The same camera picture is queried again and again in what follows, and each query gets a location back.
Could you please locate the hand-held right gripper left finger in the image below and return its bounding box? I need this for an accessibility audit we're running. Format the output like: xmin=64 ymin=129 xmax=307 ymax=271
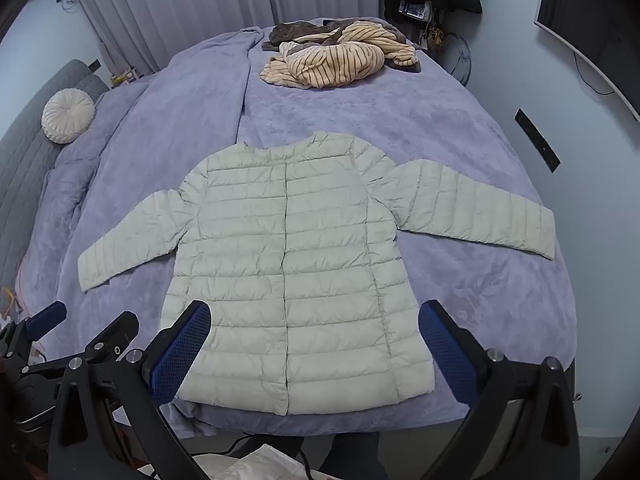
xmin=47 ymin=300 xmax=213 ymax=480

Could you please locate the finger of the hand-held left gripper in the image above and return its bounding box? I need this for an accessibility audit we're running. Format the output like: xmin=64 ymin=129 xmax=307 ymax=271
xmin=0 ymin=301 xmax=68 ymax=357
xmin=84 ymin=311 xmax=140 ymax=359

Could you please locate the beige striped fleece garment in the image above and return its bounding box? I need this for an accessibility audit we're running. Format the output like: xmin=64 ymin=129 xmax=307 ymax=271
xmin=259 ymin=21 xmax=418 ymax=90

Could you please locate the wall-mounted flat screen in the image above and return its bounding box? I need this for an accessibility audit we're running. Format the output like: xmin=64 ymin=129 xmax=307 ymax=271
xmin=534 ymin=0 xmax=640 ymax=121

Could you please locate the pale green puffer jacket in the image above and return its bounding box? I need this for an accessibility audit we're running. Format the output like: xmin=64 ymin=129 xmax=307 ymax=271
xmin=77 ymin=131 xmax=556 ymax=417

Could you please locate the brown hanging bag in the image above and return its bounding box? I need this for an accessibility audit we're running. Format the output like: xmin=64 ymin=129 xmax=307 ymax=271
xmin=422 ymin=22 xmax=446 ymax=52

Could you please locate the light grey curtain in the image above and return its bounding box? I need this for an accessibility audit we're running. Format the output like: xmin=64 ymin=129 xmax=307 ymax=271
xmin=70 ymin=0 xmax=386 ymax=73

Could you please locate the white plastic bag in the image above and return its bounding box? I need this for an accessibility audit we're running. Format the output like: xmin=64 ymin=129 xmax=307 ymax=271
xmin=192 ymin=442 xmax=301 ymax=480

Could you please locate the person's dark trouser leg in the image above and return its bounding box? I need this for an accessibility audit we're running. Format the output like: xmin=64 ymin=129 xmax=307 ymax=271
xmin=320 ymin=430 xmax=388 ymax=480

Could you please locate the round cream pleated cushion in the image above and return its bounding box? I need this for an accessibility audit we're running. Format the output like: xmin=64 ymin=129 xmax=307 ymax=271
xmin=42 ymin=88 xmax=96 ymax=145

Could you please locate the grey quilted headboard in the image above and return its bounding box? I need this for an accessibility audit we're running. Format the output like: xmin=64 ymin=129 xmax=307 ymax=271
xmin=0 ymin=59 xmax=110 ymax=291

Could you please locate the brown fleece garment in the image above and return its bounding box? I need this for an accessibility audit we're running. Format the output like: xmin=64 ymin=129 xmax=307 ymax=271
xmin=261 ymin=19 xmax=421 ymax=73

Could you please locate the purple plush blanket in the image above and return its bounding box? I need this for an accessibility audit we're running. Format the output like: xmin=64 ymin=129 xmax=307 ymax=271
xmin=17 ymin=16 xmax=568 ymax=438

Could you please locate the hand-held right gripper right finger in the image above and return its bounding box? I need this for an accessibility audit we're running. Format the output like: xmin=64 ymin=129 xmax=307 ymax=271
xmin=418 ymin=300 xmax=582 ymax=480

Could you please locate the black wall strip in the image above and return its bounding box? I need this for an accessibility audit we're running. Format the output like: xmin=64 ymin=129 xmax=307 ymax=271
xmin=515 ymin=108 xmax=561 ymax=173

